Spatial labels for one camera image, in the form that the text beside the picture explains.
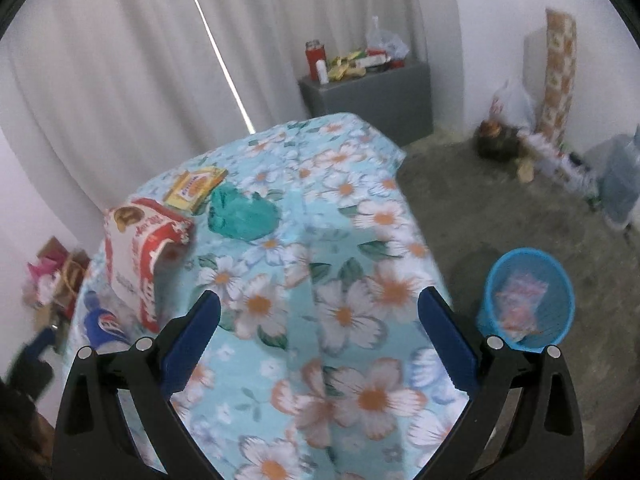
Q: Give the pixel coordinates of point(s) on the crumpled brown paper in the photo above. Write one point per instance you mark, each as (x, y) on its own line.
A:
(526, 170)

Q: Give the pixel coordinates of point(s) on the patterned paper roll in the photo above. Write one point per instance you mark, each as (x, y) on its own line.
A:
(557, 75)

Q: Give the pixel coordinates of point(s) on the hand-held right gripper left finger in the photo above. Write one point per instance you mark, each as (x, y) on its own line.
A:
(192, 345)

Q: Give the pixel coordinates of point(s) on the blue mesh basket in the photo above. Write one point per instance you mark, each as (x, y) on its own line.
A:
(555, 310)

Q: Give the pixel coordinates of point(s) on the red and white tube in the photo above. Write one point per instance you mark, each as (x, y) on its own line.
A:
(379, 59)

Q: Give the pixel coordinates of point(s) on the red and white snack bag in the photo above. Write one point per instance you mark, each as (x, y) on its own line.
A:
(135, 250)

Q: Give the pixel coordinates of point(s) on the long patterned box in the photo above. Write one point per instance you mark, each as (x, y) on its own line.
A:
(560, 162)

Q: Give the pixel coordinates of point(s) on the yellow snack packets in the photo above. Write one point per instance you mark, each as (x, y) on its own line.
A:
(346, 66)

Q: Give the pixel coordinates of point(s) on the pink paper scraps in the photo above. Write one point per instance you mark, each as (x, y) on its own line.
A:
(42, 267)

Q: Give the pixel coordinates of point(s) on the brown paper bag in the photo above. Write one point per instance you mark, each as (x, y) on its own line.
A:
(72, 277)

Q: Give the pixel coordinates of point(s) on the plastic bottle with blue label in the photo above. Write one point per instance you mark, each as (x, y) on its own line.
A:
(105, 325)

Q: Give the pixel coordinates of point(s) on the small white bottle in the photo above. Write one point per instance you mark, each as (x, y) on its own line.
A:
(322, 72)

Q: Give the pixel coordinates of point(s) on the floral blue bedsheet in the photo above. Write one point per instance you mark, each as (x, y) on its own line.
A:
(325, 260)

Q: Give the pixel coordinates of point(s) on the dark bag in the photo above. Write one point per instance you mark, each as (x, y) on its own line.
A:
(497, 142)

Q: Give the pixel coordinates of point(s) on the red thermos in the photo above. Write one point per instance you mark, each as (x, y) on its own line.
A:
(315, 55)

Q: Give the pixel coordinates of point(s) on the white curtain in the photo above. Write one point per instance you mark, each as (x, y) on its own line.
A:
(125, 60)

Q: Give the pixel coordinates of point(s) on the white plastic bag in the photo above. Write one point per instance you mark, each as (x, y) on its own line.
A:
(510, 105)

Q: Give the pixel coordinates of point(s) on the clear pink printed package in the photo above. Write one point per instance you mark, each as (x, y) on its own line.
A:
(520, 300)

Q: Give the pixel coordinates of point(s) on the clear plastic bag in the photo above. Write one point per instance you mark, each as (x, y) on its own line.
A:
(386, 40)

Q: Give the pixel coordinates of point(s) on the yellow biscuit packet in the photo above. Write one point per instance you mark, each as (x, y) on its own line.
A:
(195, 189)

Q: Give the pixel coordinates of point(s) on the large water jug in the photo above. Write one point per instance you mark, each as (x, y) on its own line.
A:
(622, 185)

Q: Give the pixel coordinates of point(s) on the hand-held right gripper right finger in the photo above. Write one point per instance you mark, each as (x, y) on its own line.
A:
(447, 345)

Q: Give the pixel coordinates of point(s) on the grey cabinet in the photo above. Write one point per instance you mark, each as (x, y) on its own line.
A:
(370, 105)

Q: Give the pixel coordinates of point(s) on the green cloth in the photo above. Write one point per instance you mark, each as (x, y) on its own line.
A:
(242, 215)

